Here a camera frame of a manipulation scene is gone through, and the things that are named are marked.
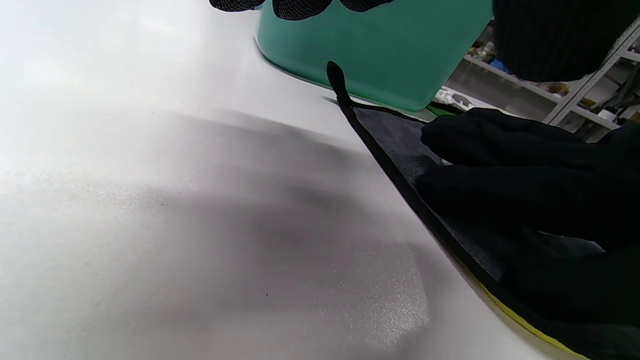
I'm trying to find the pile of white paper scraps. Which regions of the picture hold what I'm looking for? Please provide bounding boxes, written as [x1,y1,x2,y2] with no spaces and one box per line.
[434,86,482,109]

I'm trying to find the person's right hand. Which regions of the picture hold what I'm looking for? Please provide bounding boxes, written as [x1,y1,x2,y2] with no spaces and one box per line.
[417,107,640,326]

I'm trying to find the person's left hand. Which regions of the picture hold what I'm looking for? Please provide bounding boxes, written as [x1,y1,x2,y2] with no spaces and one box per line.
[209,0,640,83]

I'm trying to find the green plastic bin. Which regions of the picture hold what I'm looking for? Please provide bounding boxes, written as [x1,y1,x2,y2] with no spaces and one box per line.
[255,0,496,112]

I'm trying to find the grey hand towel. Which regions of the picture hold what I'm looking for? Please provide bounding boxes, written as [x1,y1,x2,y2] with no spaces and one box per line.
[326,61,640,360]

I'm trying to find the white metal shelf rack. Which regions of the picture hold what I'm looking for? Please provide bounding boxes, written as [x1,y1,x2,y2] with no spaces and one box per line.
[445,17,640,146]

